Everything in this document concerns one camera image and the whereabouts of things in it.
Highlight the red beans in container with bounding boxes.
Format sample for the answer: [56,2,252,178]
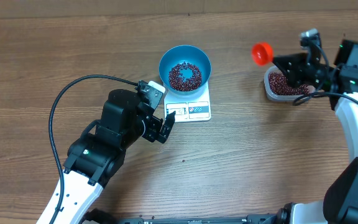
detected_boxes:
[268,72,310,96]

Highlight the white digital kitchen scale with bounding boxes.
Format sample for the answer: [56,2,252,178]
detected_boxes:
[163,83,212,123]

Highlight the red measuring scoop blue handle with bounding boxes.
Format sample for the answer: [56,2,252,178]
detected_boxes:
[251,42,273,66]

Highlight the blue metal bowl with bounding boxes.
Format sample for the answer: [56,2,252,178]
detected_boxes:
[158,45,212,95]

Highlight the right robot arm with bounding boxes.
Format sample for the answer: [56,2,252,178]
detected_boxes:
[254,37,358,223]

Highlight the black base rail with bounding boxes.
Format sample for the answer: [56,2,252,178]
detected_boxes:
[80,208,277,224]

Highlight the clear plastic container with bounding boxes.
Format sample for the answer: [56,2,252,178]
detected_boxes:
[264,66,315,102]

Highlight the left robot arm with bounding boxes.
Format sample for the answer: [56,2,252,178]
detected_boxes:
[38,87,175,223]

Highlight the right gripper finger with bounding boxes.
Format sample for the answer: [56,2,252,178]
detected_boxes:
[280,63,303,88]
[272,55,293,66]

